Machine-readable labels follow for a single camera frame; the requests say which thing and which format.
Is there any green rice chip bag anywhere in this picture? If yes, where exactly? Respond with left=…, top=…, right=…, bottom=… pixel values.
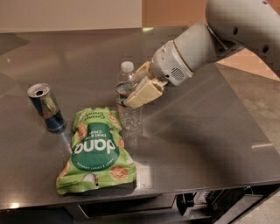
left=56, top=108, right=137, bottom=195

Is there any blue silver drink can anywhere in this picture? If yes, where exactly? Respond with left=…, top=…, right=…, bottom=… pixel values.
left=27, top=83, right=65, bottom=133

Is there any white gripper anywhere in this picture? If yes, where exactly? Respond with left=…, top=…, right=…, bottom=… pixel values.
left=124, top=40, right=193, bottom=109

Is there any black clamp under table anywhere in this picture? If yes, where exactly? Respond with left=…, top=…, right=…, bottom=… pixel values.
left=176, top=193, right=203, bottom=216

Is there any clear plastic water bottle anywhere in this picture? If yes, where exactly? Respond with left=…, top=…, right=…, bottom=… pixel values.
left=115, top=61, right=142, bottom=131

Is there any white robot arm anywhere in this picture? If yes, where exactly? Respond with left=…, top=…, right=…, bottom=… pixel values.
left=124, top=0, right=280, bottom=109

